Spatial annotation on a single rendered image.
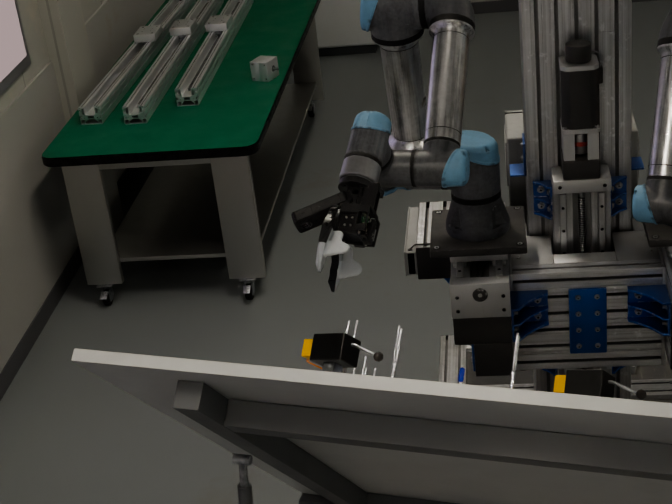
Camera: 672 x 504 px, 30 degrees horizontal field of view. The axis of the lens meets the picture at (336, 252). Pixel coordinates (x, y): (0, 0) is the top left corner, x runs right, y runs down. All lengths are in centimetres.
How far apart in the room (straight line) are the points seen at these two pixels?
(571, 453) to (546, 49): 148
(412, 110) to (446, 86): 27
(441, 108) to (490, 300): 53
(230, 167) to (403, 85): 228
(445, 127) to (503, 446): 99
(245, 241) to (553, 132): 231
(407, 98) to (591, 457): 132
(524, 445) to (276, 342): 328
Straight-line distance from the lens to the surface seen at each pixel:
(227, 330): 503
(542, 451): 167
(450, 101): 254
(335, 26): 801
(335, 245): 230
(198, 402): 171
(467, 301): 286
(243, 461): 191
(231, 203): 505
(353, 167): 238
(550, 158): 306
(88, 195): 518
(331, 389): 162
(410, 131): 284
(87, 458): 445
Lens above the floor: 248
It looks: 27 degrees down
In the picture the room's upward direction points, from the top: 7 degrees counter-clockwise
